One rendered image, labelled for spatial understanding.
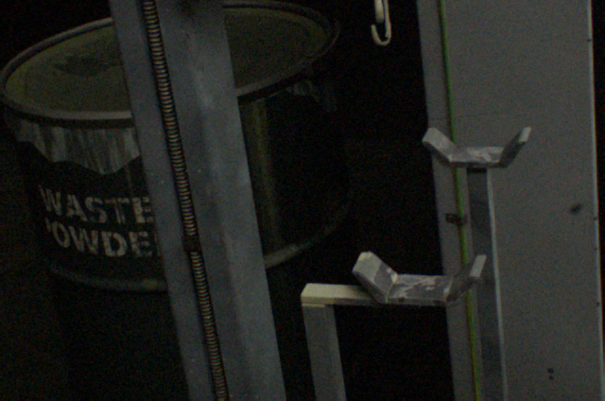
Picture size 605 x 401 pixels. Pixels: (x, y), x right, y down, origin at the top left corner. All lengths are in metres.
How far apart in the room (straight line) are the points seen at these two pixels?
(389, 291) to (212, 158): 0.17
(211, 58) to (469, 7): 0.50
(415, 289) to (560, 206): 0.61
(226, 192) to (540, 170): 0.55
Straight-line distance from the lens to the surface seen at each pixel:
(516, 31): 1.26
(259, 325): 0.91
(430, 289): 0.73
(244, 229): 0.87
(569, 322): 1.41
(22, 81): 2.04
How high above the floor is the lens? 1.47
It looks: 24 degrees down
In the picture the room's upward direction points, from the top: 8 degrees counter-clockwise
